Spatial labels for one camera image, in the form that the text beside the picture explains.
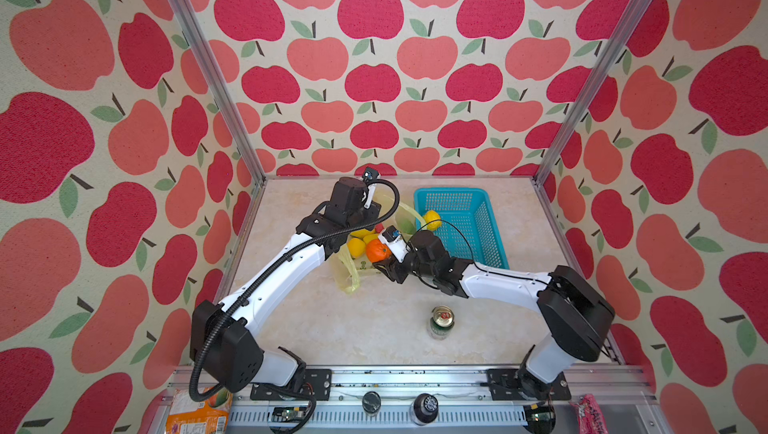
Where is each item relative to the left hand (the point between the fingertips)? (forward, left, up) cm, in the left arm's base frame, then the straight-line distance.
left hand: (376, 202), depth 80 cm
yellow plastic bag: (-2, -8, -5) cm, 10 cm away
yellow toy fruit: (+11, -19, -19) cm, 29 cm away
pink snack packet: (-46, -51, -25) cm, 73 cm away
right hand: (-8, -2, -13) cm, 16 cm away
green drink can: (-27, -16, -16) cm, 35 cm away
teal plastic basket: (+9, -33, -26) cm, 43 cm away
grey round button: (-43, +1, -16) cm, 46 cm away
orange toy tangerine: (-11, 0, -7) cm, 13 cm away
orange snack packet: (-45, +39, -23) cm, 64 cm away
